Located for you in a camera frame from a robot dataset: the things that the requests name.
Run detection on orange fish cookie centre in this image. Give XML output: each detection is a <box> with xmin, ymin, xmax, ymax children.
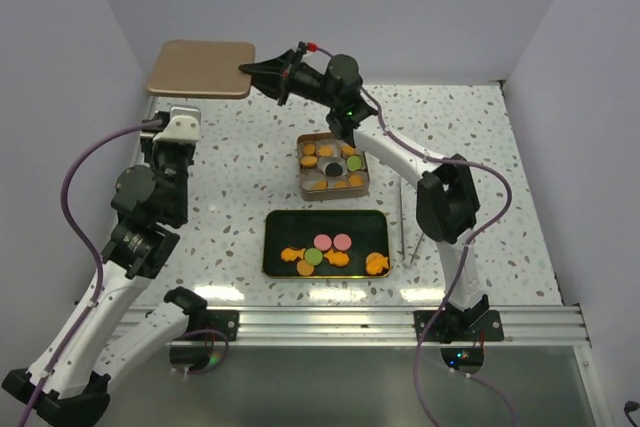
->
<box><xmin>324</xmin><ymin>250</ymin><xmax>350</xmax><ymax>268</ymax></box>

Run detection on dark green gold-rimmed tray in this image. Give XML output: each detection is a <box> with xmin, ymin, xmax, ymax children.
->
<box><xmin>262</xmin><ymin>210</ymin><xmax>392</xmax><ymax>280</ymax></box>

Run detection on pink sandwich cookie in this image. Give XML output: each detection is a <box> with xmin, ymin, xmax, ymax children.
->
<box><xmin>333</xmin><ymin>233</ymin><xmax>352</xmax><ymax>251</ymax></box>
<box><xmin>314</xmin><ymin>234</ymin><xmax>333</xmax><ymax>252</ymax></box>

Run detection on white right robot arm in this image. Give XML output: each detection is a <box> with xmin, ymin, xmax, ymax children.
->
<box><xmin>239</xmin><ymin>42</ymin><xmax>489</xmax><ymax>340</ymax></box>

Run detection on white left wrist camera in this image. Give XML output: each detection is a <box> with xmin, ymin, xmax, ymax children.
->
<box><xmin>152</xmin><ymin>106</ymin><xmax>202</xmax><ymax>145</ymax></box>

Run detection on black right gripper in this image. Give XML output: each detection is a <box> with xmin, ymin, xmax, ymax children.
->
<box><xmin>238</xmin><ymin>49</ymin><xmax>339</xmax><ymax>109</ymax></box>

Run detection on aluminium table rail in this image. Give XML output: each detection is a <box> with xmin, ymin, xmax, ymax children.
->
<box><xmin>208</xmin><ymin>306</ymin><xmax>590</xmax><ymax>347</ymax></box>

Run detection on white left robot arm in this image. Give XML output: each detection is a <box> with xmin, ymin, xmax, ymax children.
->
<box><xmin>2</xmin><ymin>107</ymin><xmax>208</xmax><ymax>426</ymax></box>

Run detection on orange scalloped cookie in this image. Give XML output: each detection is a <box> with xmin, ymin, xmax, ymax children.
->
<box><xmin>348</xmin><ymin>175</ymin><xmax>365</xmax><ymax>187</ymax></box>

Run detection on black sandwich cookie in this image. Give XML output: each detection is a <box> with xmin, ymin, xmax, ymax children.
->
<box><xmin>324</xmin><ymin>162</ymin><xmax>344</xmax><ymax>178</ymax></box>

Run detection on orange fish cookie left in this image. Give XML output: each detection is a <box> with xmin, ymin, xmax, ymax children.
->
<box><xmin>280</xmin><ymin>247</ymin><xmax>306</xmax><ymax>263</ymax></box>

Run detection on plain orange round cookie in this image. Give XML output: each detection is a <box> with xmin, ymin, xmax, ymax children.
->
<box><xmin>296</xmin><ymin>259</ymin><xmax>315</xmax><ymax>277</ymax></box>

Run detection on gold cookie tin box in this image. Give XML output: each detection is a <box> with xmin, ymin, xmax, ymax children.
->
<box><xmin>296</xmin><ymin>133</ymin><xmax>371</xmax><ymax>202</ymax></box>

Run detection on green sandwich cookie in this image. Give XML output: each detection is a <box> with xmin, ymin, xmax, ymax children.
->
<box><xmin>304</xmin><ymin>248</ymin><xmax>324</xmax><ymax>266</ymax></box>
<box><xmin>346</xmin><ymin>155</ymin><xmax>363</xmax><ymax>172</ymax></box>

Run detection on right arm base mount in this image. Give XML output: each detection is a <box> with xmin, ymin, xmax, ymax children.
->
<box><xmin>425</xmin><ymin>310</ymin><xmax>505</xmax><ymax>344</ymax></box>

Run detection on orange dotted round cookie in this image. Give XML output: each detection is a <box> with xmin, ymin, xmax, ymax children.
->
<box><xmin>300</xmin><ymin>156</ymin><xmax>318</xmax><ymax>168</ymax></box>

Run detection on gold tin lid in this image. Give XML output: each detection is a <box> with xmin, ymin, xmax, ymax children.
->
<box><xmin>146</xmin><ymin>40</ymin><xmax>256</xmax><ymax>100</ymax></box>

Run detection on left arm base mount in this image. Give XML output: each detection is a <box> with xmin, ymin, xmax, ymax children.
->
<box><xmin>199</xmin><ymin>309</ymin><xmax>240</xmax><ymax>342</ymax></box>

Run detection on silver metal tongs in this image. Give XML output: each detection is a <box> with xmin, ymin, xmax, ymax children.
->
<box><xmin>398</xmin><ymin>178</ymin><xmax>425</xmax><ymax>267</ymax></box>

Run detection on orange fish cookie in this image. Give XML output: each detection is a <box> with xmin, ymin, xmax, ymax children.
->
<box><xmin>324</xmin><ymin>250</ymin><xmax>350</xmax><ymax>268</ymax></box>
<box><xmin>365</xmin><ymin>252</ymin><xmax>390</xmax><ymax>276</ymax></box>
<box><xmin>280</xmin><ymin>247</ymin><xmax>306</xmax><ymax>263</ymax></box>

